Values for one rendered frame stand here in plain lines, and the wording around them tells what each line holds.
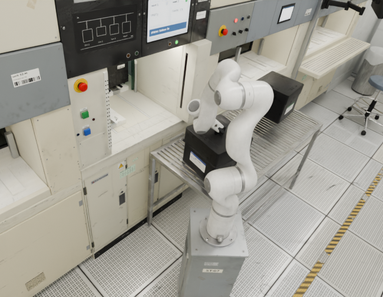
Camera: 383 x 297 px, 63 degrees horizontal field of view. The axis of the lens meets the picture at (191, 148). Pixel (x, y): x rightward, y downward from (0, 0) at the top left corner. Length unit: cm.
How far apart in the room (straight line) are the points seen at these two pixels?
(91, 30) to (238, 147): 75
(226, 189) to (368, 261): 185
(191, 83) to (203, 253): 98
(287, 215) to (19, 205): 207
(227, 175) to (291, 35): 207
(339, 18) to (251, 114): 348
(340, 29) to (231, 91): 357
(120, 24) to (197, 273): 124
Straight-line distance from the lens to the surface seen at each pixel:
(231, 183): 130
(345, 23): 456
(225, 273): 173
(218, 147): 170
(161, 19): 164
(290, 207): 297
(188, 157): 189
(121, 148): 185
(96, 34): 143
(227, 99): 110
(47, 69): 136
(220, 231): 155
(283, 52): 322
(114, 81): 229
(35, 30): 130
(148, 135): 195
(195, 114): 151
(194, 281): 179
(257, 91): 116
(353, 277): 279
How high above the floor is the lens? 207
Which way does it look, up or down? 40 degrees down
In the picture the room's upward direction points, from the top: 9 degrees clockwise
